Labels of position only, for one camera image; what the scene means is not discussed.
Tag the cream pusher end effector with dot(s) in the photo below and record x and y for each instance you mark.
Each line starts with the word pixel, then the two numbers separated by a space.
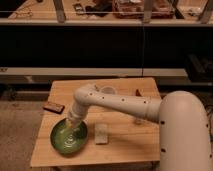
pixel 71 125

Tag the green ceramic bowl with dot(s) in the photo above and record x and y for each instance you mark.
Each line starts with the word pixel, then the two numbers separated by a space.
pixel 66 140

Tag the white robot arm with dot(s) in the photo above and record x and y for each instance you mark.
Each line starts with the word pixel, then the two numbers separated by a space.
pixel 184 139

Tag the brown chocolate bar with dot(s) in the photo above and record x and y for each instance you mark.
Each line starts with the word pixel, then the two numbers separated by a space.
pixel 53 107

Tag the beige sponge block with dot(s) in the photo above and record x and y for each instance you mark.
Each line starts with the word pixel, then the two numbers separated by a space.
pixel 101 134

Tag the wooden table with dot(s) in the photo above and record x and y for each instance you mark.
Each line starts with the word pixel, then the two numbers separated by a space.
pixel 128 142

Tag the black device on shelf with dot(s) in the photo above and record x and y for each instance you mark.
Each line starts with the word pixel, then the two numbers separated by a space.
pixel 79 9

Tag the red tray on shelf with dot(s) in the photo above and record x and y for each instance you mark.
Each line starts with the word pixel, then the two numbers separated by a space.
pixel 135 9

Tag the dark box right background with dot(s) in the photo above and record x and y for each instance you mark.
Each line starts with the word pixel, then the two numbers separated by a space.
pixel 199 69

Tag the long wooden bench rail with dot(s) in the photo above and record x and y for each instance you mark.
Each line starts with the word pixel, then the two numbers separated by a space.
pixel 99 72

